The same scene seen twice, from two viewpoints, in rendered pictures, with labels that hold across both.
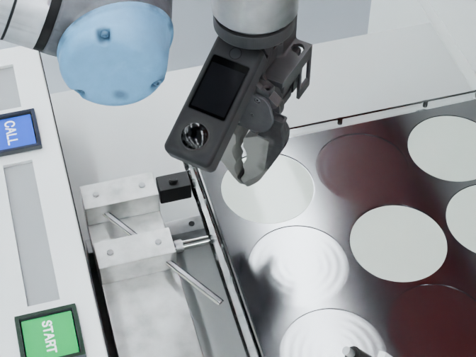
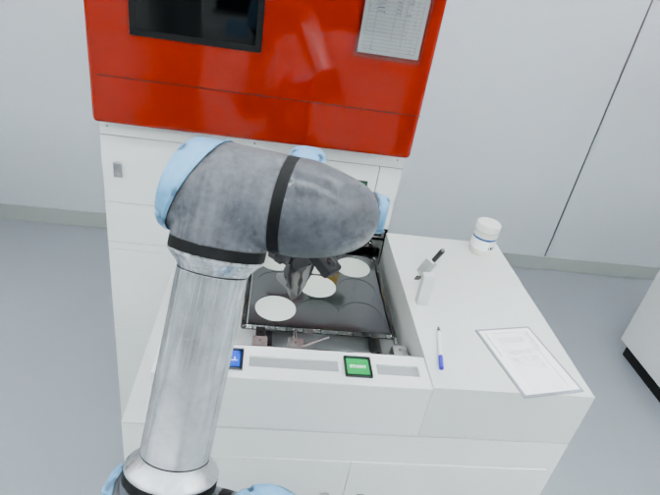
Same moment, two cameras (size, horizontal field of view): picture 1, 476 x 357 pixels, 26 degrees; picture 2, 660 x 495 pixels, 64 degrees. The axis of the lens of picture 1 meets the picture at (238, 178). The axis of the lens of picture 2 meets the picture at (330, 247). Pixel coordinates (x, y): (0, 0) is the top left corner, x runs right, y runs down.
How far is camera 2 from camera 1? 110 cm
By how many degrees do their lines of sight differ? 63
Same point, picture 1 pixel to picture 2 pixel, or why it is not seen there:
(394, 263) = (326, 289)
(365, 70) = not seen: hidden behind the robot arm
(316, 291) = (332, 310)
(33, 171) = (255, 357)
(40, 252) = (307, 363)
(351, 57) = not seen: hidden behind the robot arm
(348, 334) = (354, 308)
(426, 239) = (317, 279)
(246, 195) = (277, 314)
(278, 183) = (275, 304)
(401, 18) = (147, 269)
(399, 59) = not seen: hidden behind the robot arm
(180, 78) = (158, 333)
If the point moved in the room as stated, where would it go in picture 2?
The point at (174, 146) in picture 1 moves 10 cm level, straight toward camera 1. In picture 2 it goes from (331, 269) to (377, 278)
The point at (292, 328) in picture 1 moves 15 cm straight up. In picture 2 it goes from (347, 320) to (357, 270)
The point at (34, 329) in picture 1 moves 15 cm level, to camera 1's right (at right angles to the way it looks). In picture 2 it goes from (353, 369) to (363, 325)
